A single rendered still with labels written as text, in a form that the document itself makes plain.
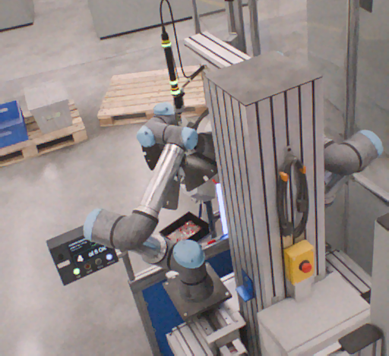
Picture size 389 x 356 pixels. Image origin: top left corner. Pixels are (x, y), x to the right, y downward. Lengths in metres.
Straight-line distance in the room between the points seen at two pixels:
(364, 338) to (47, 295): 3.26
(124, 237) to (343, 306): 0.77
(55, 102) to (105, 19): 2.93
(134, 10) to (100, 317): 5.43
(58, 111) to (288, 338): 4.13
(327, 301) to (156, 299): 1.11
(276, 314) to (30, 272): 2.65
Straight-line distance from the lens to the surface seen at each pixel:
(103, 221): 1.75
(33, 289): 4.03
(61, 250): 2.29
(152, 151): 3.01
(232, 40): 3.01
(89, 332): 3.60
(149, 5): 8.12
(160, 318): 2.84
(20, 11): 9.67
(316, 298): 1.89
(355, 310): 1.87
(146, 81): 6.17
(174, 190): 2.81
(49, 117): 5.49
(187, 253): 2.04
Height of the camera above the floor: 2.68
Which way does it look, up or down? 34 degrees down
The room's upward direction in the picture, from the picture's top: 11 degrees counter-clockwise
